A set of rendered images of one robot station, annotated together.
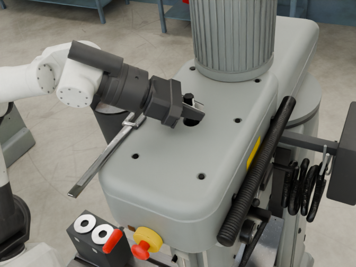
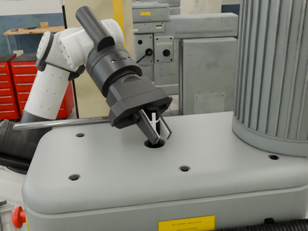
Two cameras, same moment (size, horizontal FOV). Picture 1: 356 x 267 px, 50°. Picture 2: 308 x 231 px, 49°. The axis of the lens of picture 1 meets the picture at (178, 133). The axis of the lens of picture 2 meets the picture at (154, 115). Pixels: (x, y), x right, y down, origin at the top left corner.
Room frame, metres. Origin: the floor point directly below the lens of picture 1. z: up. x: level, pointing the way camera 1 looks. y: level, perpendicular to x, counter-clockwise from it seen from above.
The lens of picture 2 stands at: (0.28, -0.45, 2.18)
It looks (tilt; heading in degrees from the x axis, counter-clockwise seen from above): 23 degrees down; 50
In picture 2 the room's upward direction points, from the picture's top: 2 degrees counter-clockwise
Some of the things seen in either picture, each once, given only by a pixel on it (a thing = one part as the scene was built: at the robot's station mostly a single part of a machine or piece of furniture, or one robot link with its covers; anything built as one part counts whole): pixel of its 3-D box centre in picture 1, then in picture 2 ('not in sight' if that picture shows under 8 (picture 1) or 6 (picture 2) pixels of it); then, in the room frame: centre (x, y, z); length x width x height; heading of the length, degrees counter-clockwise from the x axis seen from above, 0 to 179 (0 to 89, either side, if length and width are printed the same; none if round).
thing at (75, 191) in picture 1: (108, 151); (75, 121); (0.56, 0.15, 1.89); 0.24 x 0.04 x 0.01; 147
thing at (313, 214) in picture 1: (296, 186); not in sight; (0.74, -0.35, 1.45); 0.18 x 0.16 x 0.21; 147
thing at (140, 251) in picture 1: (141, 249); (22, 217); (0.41, 0.11, 1.76); 0.04 x 0.03 x 0.04; 57
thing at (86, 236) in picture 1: (99, 241); not in sight; (0.91, 0.39, 1.05); 0.22 x 0.12 x 0.20; 51
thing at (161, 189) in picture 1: (197, 142); (163, 179); (0.63, -0.04, 1.81); 0.47 x 0.26 x 0.16; 147
